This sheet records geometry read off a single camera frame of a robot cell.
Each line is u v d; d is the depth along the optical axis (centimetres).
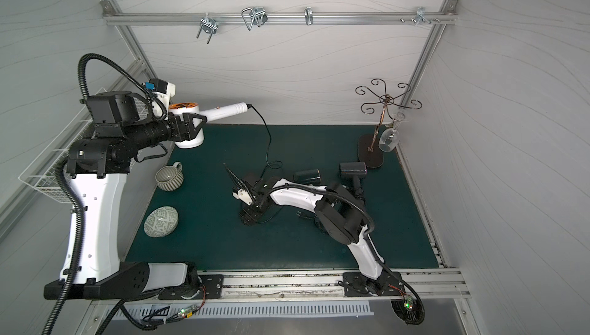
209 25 79
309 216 87
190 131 54
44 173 56
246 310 70
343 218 51
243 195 80
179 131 52
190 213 91
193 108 57
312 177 94
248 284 75
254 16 77
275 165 104
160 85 50
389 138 89
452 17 78
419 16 77
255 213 77
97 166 38
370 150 110
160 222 86
